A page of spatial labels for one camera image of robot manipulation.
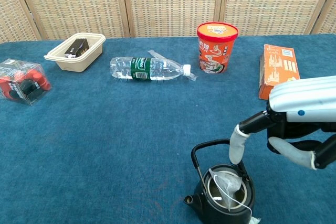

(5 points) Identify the red instant noodle cup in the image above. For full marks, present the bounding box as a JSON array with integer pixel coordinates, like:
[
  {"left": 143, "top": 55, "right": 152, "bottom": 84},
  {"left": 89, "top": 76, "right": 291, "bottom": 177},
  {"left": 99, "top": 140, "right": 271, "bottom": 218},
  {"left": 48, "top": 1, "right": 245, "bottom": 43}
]
[{"left": 196, "top": 22, "right": 239, "bottom": 74}]

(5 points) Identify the clear plastic water bottle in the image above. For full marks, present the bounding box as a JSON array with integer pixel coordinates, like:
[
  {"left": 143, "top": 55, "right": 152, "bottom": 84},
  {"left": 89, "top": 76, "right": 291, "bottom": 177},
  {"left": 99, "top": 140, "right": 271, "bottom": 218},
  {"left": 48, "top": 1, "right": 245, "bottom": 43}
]
[{"left": 109, "top": 56, "right": 192, "bottom": 82}]

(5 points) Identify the blue table mat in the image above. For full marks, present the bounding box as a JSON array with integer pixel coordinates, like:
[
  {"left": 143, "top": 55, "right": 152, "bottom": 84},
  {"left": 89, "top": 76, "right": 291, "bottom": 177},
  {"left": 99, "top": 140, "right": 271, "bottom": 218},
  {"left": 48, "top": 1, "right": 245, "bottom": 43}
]
[{"left": 0, "top": 34, "right": 336, "bottom": 224}]

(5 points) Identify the plastic wrapped straw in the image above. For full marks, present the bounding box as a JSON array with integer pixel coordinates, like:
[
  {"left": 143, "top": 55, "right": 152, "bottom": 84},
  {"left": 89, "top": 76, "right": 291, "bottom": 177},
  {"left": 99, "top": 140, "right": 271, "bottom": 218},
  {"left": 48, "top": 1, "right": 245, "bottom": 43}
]
[{"left": 147, "top": 49, "right": 198, "bottom": 81}]

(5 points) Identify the orange carton box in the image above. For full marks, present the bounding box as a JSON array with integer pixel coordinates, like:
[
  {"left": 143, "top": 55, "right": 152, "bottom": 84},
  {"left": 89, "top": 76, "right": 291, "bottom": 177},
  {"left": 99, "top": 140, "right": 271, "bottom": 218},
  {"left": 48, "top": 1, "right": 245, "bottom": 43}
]
[{"left": 259, "top": 44, "right": 301, "bottom": 101}]

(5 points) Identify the clear box with red parts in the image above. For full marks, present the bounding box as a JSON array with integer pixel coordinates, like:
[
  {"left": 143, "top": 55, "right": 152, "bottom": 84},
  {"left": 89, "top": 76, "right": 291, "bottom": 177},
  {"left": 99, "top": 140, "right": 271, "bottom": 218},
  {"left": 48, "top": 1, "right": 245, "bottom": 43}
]
[{"left": 0, "top": 58, "right": 52, "bottom": 106}]

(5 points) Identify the beige paper tray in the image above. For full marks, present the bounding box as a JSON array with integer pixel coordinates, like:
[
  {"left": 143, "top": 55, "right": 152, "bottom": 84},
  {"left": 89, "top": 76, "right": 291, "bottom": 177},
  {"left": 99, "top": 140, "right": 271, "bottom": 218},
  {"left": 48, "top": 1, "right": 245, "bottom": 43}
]
[{"left": 43, "top": 32, "right": 107, "bottom": 73}]

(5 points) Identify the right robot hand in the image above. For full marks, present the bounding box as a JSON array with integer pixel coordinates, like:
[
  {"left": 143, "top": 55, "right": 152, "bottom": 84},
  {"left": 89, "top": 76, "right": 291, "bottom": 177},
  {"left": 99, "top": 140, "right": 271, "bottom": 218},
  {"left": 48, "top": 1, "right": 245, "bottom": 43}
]
[{"left": 228, "top": 75, "right": 336, "bottom": 171}]

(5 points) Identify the black cast iron teapot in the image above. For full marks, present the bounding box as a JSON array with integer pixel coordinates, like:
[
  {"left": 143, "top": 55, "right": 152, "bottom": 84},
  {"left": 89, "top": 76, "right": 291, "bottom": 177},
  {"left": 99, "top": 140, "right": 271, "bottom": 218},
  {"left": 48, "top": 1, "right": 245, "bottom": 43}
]
[{"left": 183, "top": 138, "right": 256, "bottom": 224}]

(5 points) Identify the white tea bag with string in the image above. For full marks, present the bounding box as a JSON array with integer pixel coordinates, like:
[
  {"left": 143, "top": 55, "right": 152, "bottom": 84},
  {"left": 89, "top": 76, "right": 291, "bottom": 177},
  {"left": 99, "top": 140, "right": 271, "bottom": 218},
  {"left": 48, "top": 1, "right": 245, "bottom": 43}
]
[{"left": 208, "top": 167, "right": 262, "bottom": 224}]

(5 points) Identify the small black box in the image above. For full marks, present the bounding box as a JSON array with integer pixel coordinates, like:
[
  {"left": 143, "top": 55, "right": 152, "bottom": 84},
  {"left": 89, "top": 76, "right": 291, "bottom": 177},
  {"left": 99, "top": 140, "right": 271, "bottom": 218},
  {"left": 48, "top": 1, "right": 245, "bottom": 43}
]
[{"left": 64, "top": 38, "right": 90, "bottom": 59}]

